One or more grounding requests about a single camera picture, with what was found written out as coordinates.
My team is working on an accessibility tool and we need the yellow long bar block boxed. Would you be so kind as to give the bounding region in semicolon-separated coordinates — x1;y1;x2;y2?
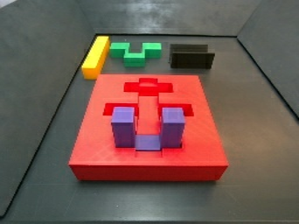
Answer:
82;36;110;80

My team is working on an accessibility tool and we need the black angled holder fixture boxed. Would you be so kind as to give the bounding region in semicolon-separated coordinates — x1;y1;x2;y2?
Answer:
170;44;215;69

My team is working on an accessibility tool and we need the green stepped block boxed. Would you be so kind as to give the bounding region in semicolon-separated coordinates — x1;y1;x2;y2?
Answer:
110;42;163;67

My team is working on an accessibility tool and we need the purple U-shaped block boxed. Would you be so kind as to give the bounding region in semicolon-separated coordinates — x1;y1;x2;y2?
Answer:
111;107;186;151

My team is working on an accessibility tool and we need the red fixture base block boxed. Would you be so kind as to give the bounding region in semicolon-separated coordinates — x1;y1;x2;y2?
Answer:
70;74;229;181

